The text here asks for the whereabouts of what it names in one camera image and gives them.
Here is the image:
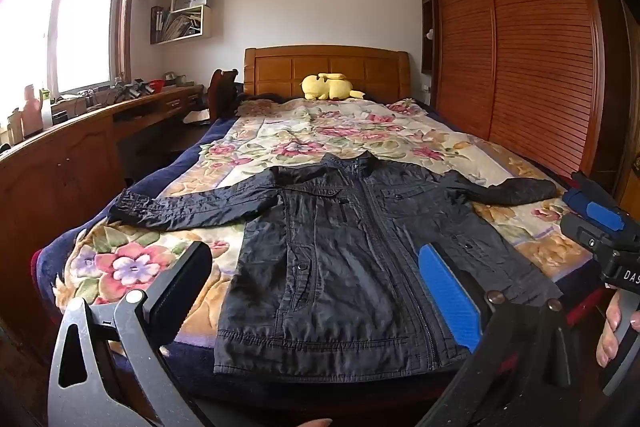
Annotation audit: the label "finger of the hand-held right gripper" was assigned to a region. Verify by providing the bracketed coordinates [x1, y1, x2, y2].
[561, 189, 626, 233]
[571, 172, 640, 220]

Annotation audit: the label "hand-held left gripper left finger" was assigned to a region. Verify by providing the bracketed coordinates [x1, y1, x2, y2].
[47, 241, 213, 427]

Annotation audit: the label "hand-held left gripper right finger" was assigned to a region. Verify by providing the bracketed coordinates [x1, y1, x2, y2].
[416, 242, 573, 427]

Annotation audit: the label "black jacket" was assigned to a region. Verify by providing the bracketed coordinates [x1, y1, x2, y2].
[107, 151, 563, 378]

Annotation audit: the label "person's right hand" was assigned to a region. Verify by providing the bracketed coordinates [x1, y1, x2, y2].
[596, 292, 640, 368]

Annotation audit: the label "wooden desk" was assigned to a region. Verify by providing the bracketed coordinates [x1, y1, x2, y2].
[0, 83, 208, 358]

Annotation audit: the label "wooden slatted wardrobe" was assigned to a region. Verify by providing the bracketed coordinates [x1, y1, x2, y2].
[417, 0, 633, 190]

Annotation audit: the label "wooden chair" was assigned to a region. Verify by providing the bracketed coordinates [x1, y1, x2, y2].
[207, 68, 240, 124]

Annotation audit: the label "black desk gadgets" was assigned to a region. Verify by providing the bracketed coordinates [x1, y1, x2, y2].
[112, 77, 151, 104]

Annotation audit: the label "dark cloth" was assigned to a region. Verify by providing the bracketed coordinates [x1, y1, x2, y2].
[235, 92, 287, 106]

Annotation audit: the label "floral blanket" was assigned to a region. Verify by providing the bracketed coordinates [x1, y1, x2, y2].
[30, 97, 603, 358]

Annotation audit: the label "white bottle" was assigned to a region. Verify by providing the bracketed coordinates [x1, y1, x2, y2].
[40, 89, 54, 130]

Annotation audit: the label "orange bottle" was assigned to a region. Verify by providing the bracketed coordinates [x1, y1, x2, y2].
[20, 84, 44, 138]

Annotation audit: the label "yellow plush toy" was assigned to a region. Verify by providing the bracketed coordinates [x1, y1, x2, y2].
[300, 72, 366, 102]

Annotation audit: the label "stack of papers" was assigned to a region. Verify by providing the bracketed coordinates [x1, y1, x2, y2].
[165, 9, 204, 40]

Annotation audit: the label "wooden bed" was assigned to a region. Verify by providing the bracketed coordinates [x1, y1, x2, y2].
[27, 45, 613, 408]

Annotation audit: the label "row of binders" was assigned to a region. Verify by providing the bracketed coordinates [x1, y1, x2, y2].
[151, 6, 166, 44]

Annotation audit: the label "window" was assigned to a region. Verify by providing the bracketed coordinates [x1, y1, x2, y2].
[0, 0, 133, 120]

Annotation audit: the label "white wall shelf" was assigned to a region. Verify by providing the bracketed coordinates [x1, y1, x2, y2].
[150, 0, 217, 45]

